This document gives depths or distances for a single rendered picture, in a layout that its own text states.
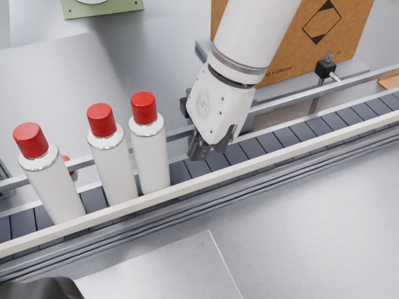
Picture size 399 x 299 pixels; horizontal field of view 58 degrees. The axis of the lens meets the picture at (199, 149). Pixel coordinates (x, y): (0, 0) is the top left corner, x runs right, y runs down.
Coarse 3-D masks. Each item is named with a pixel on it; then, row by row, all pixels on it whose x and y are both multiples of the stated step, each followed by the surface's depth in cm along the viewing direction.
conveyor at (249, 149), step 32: (384, 96) 80; (288, 128) 73; (320, 128) 73; (384, 128) 73; (224, 160) 68; (288, 160) 68; (96, 192) 63; (192, 192) 63; (0, 224) 59; (32, 224) 59
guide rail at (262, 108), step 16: (352, 80) 71; (368, 80) 72; (288, 96) 67; (304, 96) 68; (256, 112) 65; (192, 128) 62; (128, 144) 59; (80, 160) 57; (16, 176) 55; (0, 192) 55
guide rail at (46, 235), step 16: (352, 128) 68; (368, 128) 70; (304, 144) 66; (320, 144) 67; (256, 160) 63; (272, 160) 64; (208, 176) 61; (224, 176) 62; (160, 192) 59; (176, 192) 59; (112, 208) 57; (128, 208) 57; (64, 224) 55; (80, 224) 55; (96, 224) 57; (16, 240) 53; (32, 240) 53; (48, 240) 55; (0, 256) 53
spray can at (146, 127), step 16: (144, 96) 49; (144, 112) 48; (144, 128) 50; (160, 128) 51; (144, 144) 51; (160, 144) 53; (144, 160) 54; (160, 160) 55; (144, 176) 57; (160, 176) 58; (144, 192) 61
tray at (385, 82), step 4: (388, 76) 91; (392, 76) 92; (396, 76) 92; (380, 80) 91; (384, 80) 91; (388, 80) 91; (392, 80) 91; (396, 80) 91; (380, 84) 91; (384, 84) 90; (388, 84) 90; (392, 84) 90; (396, 84) 90; (388, 88) 89
